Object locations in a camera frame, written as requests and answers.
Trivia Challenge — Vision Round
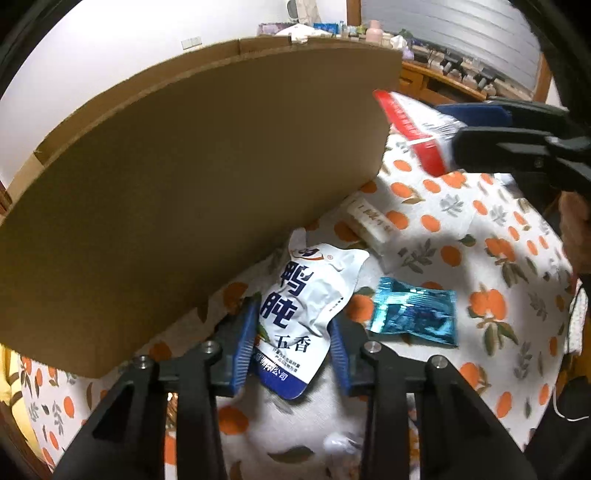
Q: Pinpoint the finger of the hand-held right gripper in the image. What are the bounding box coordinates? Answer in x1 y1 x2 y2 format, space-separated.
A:
450 127 561 175
436 100 573 139

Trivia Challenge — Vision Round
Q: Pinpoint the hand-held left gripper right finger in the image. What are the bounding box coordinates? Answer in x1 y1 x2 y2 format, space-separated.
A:
327 316 539 480

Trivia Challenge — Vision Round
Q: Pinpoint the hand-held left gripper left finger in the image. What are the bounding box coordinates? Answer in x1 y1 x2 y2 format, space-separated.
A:
51 295 264 480

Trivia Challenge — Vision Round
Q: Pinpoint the red and white snack packet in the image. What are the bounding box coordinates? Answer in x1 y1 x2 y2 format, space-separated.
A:
373 90 462 177

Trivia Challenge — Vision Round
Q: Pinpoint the white and blue snack packet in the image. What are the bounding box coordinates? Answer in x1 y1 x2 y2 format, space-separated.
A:
252 227 370 400

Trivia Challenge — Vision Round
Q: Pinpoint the cardboard box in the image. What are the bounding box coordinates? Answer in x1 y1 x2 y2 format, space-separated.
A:
0 38 403 378

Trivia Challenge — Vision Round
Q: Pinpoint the person's right hand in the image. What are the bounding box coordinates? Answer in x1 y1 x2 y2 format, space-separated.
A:
560 191 591 278

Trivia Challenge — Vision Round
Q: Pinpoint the wooden cabinet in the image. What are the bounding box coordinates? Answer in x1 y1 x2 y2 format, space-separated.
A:
399 41 555 103

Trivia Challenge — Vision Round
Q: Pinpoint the orange fruit print bed sheet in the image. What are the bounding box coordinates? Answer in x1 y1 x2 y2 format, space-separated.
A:
9 134 583 480

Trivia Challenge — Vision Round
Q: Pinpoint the teal foil snack packet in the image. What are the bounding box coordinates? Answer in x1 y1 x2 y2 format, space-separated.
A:
367 277 458 348

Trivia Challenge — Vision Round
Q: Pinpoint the crumpled clear plastic wrapper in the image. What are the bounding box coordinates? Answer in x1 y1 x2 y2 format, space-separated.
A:
323 431 365 468

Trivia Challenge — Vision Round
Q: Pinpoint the grey window blind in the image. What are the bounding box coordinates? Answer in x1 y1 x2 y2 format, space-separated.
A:
362 0 543 88

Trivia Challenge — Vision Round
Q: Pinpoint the cream bar clear packet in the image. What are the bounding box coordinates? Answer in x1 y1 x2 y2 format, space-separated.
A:
344 194 407 273

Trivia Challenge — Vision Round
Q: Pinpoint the folded floral cloth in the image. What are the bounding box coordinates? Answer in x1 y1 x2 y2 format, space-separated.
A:
277 25 319 41

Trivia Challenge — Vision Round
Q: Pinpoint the yellow plush toy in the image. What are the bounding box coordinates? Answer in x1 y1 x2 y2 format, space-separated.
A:
0 346 33 446

